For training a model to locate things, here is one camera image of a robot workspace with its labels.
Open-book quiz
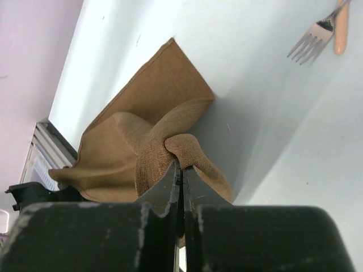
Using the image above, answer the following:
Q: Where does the silver metal fork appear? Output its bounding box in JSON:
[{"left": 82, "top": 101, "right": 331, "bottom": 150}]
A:
[{"left": 287, "top": 1, "right": 350, "bottom": 65}]

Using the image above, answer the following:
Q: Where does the left aluminium frame post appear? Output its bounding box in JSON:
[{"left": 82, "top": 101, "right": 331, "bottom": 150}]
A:
[{"left": 20, "top": 120, "right": 77, "bottom": 191}]

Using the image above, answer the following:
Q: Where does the brown cloth napkin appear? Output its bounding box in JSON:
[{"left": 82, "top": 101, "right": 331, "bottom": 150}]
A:
[{"left": 49, "top": 39, "right": 232, "bottom": 202}]

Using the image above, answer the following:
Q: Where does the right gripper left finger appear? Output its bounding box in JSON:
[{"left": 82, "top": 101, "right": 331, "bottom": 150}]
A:
[{"left": 1, "top": 161, "right": 182, "bottom": 271}]

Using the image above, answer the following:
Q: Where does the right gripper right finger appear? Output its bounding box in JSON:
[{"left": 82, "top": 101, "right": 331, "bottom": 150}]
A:
[{"left": 182, "top": 167, "right": 354, "bottom": 271}]

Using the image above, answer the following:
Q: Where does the spoon with pink handle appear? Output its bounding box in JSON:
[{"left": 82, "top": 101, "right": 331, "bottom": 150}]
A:
[{"left": 334, "top": 4, "right": 349, "bottom": 56}]

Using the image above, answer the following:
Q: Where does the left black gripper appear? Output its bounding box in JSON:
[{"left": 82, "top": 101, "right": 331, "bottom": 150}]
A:
[{"left": 5, "top": 182, "right": 85, "bottom": 211}]

